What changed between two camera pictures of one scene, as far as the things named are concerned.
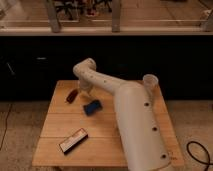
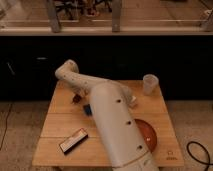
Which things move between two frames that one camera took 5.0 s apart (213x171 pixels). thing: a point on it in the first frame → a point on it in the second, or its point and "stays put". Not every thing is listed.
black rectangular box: [74, 140] stays put
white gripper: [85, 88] stays put
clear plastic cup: [152, 85] stays put
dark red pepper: [72, 96] → [76, 98]
